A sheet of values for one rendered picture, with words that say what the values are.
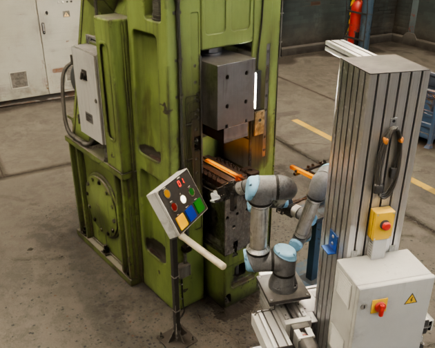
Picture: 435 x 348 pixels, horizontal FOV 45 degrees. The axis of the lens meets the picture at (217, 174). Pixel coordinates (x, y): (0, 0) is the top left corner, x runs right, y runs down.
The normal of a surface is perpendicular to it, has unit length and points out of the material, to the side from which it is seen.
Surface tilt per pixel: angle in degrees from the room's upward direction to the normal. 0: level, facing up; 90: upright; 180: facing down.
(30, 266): 0
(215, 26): 90
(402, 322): 90
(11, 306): 0
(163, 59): 89
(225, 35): 90
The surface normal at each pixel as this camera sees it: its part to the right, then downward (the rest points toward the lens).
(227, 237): 0.62, 0.34
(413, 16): -0.88, 0.21
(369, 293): 0.24, 0.43
